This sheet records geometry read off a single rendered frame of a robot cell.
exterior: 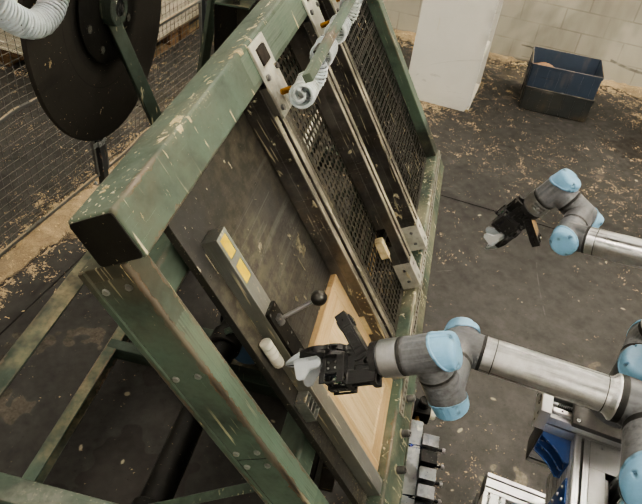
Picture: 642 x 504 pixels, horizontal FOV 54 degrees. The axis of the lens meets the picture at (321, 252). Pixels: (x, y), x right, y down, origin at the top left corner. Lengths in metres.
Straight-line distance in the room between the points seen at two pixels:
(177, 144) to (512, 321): 2.90
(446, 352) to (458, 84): 4.62
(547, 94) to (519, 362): 4.80
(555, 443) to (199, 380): 1.29
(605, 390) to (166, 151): 0.94
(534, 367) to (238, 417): 0.59
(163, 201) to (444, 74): 4.70
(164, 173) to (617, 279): 3.63
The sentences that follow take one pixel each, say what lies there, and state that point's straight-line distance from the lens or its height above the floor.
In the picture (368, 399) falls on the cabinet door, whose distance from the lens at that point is 1.97.
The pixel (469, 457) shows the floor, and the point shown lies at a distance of 3.17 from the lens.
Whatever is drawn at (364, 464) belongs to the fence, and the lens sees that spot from 1.84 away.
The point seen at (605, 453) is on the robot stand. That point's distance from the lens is 2.19.
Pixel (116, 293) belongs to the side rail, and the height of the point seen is 1.78.
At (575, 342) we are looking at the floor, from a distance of 3.87.
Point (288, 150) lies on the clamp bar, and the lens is 1.65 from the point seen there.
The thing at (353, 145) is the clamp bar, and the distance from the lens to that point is 2.13.
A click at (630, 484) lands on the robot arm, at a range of 1.28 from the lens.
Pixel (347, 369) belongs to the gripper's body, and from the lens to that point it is 1.25.
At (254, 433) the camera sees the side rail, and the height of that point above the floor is 1.46.
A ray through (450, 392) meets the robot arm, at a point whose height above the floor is 1.62.
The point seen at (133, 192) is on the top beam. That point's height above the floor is 1.96.
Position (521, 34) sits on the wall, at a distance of 6.94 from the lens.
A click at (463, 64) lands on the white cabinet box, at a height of 0.41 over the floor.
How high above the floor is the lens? 2.58
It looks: 41 degrees down
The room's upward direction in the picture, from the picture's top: 7 degrees clockwise
